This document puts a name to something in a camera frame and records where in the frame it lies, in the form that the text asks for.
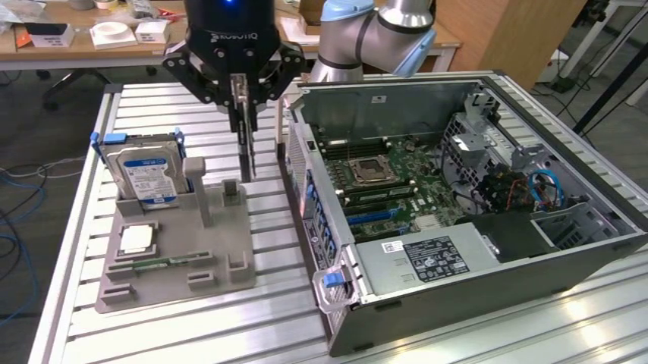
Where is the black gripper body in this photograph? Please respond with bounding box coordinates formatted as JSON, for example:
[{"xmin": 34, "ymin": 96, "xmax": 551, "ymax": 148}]
[{"xmin": 182, "ymin": 0, "xmax": 282, "ymax": 108}]

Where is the office chair base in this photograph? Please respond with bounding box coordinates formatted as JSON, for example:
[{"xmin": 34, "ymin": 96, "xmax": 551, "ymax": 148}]
[{"xmin": 40, "ymin": 69, "xmax": 114, "ymax": 111}]

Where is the green RAM stick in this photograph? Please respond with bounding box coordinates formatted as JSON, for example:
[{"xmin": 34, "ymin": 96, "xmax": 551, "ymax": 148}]
[{"xmin": 108, "ymin": 256, "xmax": 214, "ymax": 271}]

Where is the open black PC case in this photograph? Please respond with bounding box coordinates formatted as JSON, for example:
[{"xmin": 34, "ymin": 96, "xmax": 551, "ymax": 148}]
[{"xmin": 274, "ymin": 69, "xmax": 648, "ymax": 358}]

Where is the blue expansion slot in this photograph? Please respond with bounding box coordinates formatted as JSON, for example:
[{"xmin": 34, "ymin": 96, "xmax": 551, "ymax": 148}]
[{"xmin": 346, "ymin": 210, "xmax": 400, "ymax": 225}]

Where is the installed RAM stick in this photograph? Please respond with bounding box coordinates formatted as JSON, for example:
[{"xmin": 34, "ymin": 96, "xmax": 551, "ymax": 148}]
[{"xmin": 346, "ymin": 185, "xmax": 414, "ymax": 202}]

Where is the white box with black lid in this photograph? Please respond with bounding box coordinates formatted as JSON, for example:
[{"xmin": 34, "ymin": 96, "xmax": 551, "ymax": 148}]
[{"xmin": 24, "ymin": 22, "xmax": 76, "ymax": 49}]

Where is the black tripod pole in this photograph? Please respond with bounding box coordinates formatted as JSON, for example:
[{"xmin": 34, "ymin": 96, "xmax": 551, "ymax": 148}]
[{"xmin": 575, "ymin": 0, "xmax": 648, "ymax": 136}]

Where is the metal drive cage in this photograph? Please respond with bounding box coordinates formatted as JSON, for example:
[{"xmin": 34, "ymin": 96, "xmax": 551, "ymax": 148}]
[{"xmin": 440, "ymin": 93, "xmax": 513, "ymax": 184}]

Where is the blue data wire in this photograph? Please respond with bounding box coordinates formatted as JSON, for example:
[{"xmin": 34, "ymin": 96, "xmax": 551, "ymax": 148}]
[{"xmin": 527, "ymin": 169, "xmax": 567, "ymax": 209}]

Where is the blue floor cable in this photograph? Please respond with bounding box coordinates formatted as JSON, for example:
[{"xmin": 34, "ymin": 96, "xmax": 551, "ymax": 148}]
[{"xmin": 0, "ymin": 166, "xmax": 48, "ymax": 327}]

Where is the wooden desk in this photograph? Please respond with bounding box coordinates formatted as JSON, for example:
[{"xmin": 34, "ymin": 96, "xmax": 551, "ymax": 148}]
[{"xmin": 0, "ymin": 0, "xmax": 463, "ymax": 73}]

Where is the silver CPU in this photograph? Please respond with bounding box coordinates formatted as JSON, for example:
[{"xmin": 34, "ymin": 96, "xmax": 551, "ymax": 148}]
[{"xmin": 119, "ymin": 226, "xmax": 157, "ymax": 254}]

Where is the hard disk in blue caddy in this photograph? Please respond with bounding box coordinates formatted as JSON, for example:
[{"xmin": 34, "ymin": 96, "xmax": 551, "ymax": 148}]
[{"xmin": 90, "ymin": 127, "xmax": 197, "ymax": 210}]

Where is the small white box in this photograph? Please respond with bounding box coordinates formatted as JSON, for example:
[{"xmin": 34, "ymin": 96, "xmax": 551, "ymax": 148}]
[{"xmin": 134, "ymin": 20, "xmax": 171, "ymax": 44}]

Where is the white paper stack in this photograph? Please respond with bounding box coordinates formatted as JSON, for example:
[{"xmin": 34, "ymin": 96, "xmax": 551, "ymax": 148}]
[{"xmin": 278, "ymin": 17, "xmax": 321, "ymax": 47}]

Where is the grey power supply unit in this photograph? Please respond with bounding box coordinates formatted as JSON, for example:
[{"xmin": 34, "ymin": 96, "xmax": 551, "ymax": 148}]
[{"xmin": 353, "ymin": 222, "xmax": 500, "ymax": 299}]

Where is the green motherboard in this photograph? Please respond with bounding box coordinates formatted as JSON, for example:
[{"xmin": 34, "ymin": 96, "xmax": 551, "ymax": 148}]
[{"xmin": 316, "ymin": 132, "xmax": 467, "ymax": 243}]

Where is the grey parts rack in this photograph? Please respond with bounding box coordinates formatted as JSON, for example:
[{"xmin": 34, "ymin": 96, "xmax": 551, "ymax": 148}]
[{"xmin": 94, "ymin": 156, "xmax": 261, "ymax": 315}]

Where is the brown cardboard box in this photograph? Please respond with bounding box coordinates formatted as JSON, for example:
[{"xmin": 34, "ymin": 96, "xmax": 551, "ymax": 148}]
[{"xmin": 298, "ymin": 0, "xmax": 325, "ymax": 27}]

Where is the white box with round insert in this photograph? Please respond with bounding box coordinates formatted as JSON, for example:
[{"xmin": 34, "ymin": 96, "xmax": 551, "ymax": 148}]
[{"xmin": 90, "ymin": 21, "xmax": 139, "ymax": 50}]

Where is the wooden cabinet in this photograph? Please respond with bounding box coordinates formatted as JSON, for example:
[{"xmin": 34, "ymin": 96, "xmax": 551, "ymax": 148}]
[{"xmin": 434, "ymin": 0, "xmax": 588, "ymax": 92}]

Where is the graphics card with metal bracket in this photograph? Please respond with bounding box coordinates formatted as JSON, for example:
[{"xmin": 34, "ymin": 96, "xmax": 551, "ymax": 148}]
[{"xmin": 229, "ymin": 74, "xmax": 259, "ymax": 184}]

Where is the CPU socket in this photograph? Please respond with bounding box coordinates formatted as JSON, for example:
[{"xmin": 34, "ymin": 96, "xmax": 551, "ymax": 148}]
[{"xmin": 349, "ymin": 155, "xmax": 394, "ymax": 187}]

